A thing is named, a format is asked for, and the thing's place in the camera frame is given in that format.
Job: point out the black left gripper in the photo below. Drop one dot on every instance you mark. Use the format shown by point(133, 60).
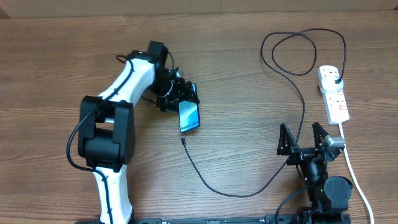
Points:
point(181, 91)

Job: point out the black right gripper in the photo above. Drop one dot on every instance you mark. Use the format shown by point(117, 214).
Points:
point(284, 149)

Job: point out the blue smartphone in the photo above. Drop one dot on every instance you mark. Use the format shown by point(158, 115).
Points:
point(189, 116)

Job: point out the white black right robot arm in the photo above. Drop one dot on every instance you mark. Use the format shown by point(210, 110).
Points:
point(329, 195)

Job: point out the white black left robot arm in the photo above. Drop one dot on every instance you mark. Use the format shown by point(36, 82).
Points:
point(106, 130)

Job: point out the white charger plug adapter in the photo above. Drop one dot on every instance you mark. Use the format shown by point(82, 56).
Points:
point(328, 85)

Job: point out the white power strip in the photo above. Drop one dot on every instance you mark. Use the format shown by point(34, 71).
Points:
point(334, 102)

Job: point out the brown cardboard backdrop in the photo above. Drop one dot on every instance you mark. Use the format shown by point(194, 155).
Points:
point(77, 8)

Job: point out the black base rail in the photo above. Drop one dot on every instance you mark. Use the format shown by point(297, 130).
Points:
point(268, 219)

